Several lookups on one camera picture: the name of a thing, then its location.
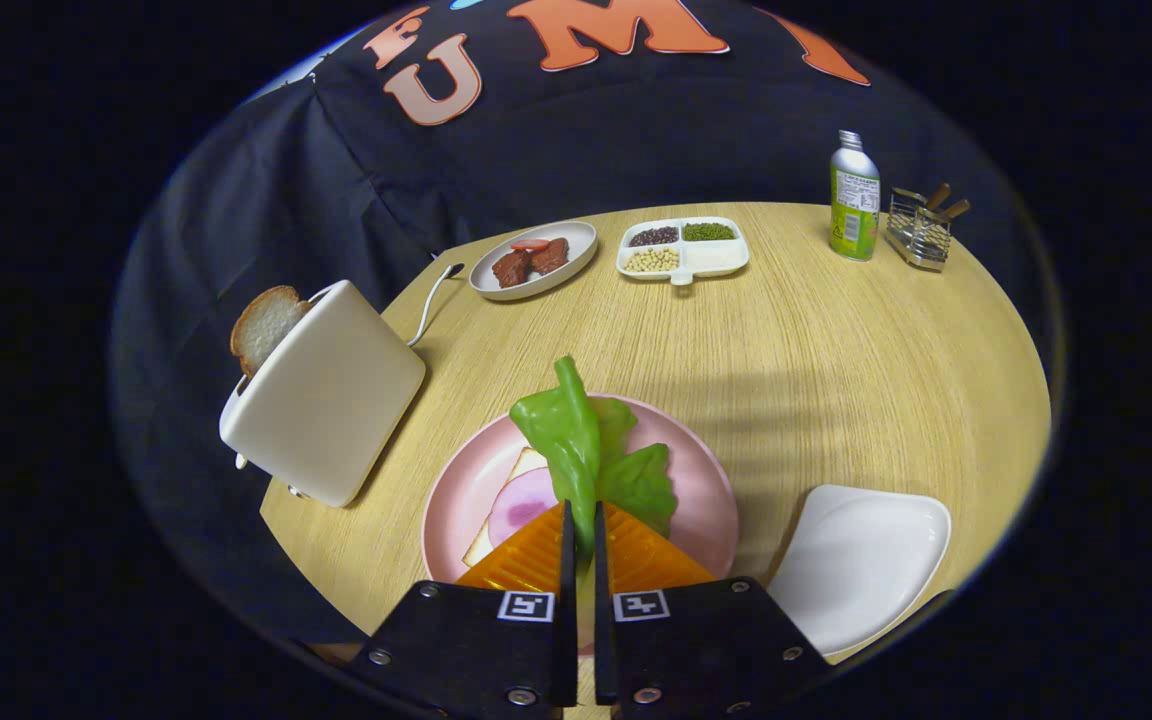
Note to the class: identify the brown meat piece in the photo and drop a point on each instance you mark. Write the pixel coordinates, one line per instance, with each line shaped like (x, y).
(550, 257)
(512, 270)

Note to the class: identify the green lettuce leaf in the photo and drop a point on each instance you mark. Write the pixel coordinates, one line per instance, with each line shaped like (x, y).
(566, 430)

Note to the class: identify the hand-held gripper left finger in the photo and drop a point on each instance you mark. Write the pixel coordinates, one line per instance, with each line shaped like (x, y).
(476, 640)

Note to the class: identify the pile of black beans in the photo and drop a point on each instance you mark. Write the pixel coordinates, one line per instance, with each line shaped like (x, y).
(653, 237)

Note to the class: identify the pink ham slice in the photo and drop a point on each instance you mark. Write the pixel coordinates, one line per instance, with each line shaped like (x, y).
(521, 505)

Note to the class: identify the thin bread slice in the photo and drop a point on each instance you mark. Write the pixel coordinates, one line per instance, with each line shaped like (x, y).
(526, 463)

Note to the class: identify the white toaster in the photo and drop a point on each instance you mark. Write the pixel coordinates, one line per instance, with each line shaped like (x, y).
(336, 390)

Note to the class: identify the white square plate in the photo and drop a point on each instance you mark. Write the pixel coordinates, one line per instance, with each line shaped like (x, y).
(856, 560)

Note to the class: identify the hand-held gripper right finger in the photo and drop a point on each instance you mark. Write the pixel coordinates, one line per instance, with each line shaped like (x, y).
(696, 640)

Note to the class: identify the black backdrop cloth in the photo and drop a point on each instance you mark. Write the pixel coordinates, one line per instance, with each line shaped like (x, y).
(236, 200)

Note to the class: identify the small round grey plate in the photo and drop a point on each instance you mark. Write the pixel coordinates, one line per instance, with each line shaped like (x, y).
(581, 240)

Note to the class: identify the pile of green beans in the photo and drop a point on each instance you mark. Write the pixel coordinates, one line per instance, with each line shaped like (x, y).
(709, 232)

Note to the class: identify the red tomato slice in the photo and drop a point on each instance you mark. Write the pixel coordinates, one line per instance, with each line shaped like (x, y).
(530, 243)

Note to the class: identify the pile of yellow soybeans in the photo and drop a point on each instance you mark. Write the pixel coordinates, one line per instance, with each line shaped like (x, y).
(651, 260)

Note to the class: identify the thick bread slice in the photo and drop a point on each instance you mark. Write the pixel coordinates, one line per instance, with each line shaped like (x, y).
(261, 325)

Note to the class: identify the green label metal bottle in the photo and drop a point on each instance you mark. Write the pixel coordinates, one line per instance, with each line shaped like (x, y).
(854, 215)

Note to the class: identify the pink round plate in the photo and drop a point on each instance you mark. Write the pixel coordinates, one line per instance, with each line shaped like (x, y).
(706, 490)

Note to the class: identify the white divided dish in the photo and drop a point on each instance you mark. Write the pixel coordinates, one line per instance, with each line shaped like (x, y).
(716, 258)

